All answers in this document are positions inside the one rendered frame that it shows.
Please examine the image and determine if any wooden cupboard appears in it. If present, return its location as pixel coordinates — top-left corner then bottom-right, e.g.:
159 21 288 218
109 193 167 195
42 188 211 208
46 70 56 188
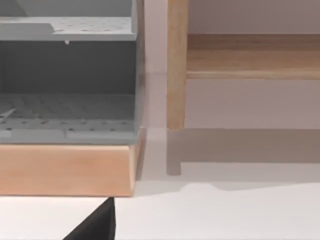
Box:
0 0 147 131

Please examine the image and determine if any wooden open shelf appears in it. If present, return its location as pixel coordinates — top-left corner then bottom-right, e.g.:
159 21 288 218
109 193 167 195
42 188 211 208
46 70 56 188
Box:
166 0 320 132

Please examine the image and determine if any grey pierced drawer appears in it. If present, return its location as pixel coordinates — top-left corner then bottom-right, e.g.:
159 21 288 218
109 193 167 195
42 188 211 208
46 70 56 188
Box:
0 39 141 146

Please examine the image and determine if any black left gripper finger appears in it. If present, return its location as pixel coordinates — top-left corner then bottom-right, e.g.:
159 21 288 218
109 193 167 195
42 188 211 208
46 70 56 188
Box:
62 196 117 240

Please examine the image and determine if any pale wooden drawer front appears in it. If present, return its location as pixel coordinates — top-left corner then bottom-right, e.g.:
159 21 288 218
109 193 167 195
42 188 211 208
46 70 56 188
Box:
0 128 146 198

